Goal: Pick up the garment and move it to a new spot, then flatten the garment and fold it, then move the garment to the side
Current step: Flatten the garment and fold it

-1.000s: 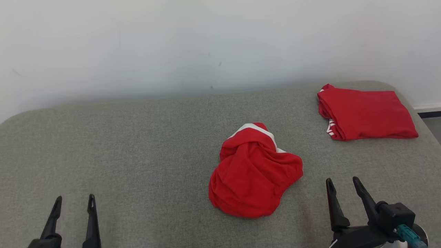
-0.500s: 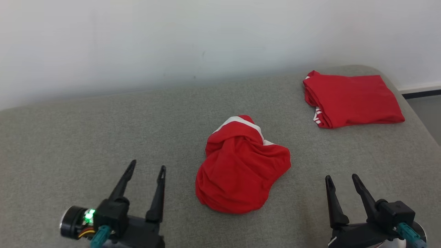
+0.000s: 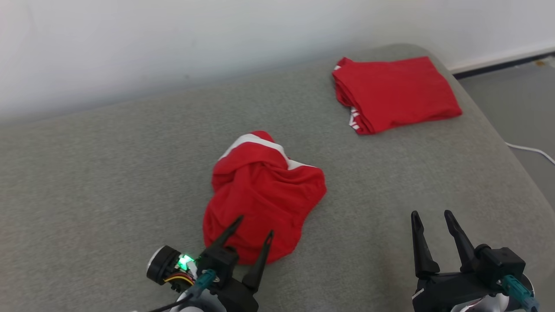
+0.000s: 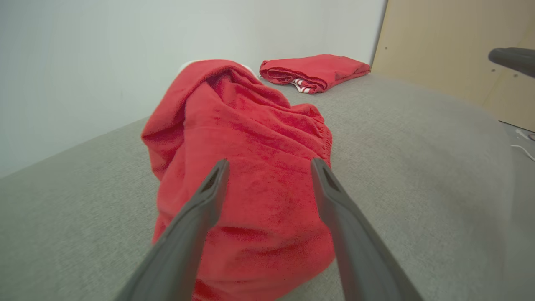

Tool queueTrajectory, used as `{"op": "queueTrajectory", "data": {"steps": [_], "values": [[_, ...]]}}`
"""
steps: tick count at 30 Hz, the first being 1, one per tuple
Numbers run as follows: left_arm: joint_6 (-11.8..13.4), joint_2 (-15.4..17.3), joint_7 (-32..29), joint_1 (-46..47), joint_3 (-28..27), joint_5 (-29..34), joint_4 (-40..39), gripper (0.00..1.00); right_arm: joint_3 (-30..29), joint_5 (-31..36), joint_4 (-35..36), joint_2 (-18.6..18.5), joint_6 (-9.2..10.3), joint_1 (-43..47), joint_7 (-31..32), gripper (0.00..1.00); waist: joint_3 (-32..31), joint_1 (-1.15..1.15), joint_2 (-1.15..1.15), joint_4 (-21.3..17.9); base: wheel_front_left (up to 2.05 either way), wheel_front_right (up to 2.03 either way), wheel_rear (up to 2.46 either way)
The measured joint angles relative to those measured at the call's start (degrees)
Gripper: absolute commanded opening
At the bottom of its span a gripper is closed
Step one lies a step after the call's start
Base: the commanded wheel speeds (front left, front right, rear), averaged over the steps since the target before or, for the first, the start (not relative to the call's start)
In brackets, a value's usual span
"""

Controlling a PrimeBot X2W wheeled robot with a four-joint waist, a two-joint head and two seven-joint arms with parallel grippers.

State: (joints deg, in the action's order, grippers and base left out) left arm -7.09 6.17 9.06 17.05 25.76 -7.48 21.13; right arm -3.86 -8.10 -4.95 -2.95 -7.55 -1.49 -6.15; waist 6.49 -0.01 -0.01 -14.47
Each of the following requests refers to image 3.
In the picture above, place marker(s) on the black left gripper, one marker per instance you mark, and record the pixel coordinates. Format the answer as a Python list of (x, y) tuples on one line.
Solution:
[(236, 297)]

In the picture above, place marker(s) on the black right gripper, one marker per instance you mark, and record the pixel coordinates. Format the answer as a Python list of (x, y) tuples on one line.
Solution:
[(455, 290)]

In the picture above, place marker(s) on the red shorts with white stripe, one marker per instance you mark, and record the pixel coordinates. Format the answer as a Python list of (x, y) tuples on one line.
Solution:
[(260, 195)]

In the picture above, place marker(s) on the red jersey with white sleeves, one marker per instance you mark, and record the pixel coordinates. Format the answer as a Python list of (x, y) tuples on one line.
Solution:
[(394, 91)]

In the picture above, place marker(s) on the grey fabric sofa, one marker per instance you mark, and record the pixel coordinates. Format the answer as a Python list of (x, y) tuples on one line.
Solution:
[(108, 182)]

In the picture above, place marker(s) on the white black baseboard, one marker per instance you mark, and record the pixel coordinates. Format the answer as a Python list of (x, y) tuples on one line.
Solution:
[(498, 60)]

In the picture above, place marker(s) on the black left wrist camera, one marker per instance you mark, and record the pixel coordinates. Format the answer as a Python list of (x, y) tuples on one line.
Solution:
[(219, 260)]

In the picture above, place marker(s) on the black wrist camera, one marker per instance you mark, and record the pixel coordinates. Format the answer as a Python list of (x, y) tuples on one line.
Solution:
[(501, 262), (219, 260)]

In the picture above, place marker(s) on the teal left camera connector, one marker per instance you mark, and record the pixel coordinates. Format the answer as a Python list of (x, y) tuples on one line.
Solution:
[(204, 279)]

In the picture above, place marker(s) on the teal camera connector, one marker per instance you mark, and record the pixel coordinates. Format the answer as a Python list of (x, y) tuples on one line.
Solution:
[(518, 292), (204, 279)]

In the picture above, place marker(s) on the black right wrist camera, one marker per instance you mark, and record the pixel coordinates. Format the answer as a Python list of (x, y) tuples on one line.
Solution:
[(501, 262)]

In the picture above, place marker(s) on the teal right camera connector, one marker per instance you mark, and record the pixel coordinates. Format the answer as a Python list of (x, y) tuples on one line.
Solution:
[(518, 292)]

